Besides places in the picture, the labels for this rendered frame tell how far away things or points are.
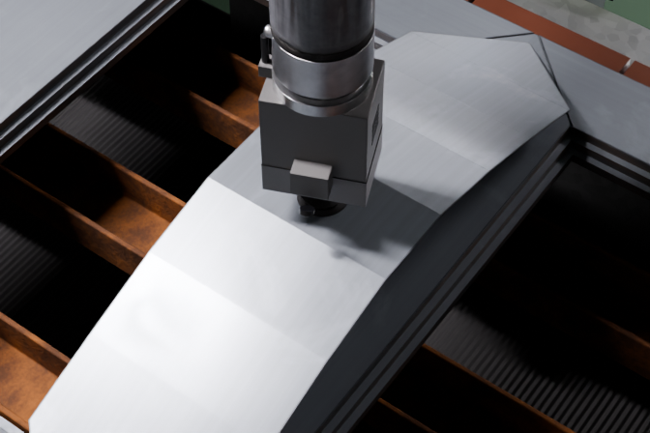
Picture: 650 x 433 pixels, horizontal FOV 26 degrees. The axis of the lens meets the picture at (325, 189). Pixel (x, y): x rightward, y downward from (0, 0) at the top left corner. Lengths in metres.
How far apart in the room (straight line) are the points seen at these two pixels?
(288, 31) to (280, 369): 0.27
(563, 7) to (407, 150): 0.57
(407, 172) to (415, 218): 0.06
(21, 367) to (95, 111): 0.48
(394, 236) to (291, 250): 0.08
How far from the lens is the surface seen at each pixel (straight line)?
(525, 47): 1.44
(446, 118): 1.27
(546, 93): 1.36
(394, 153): 1.21
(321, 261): 1.12
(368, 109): 1.04
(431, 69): 1.34
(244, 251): 1.14
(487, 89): 1.34
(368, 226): 1.14
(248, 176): 1.18
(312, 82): 1.01
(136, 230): 1.49
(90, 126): 1.78
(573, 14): 1.73
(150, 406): 1.12
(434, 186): 1.18
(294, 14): 0.97
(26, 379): 1.40
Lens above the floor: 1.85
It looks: 50 degrees down
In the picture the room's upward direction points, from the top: straight up
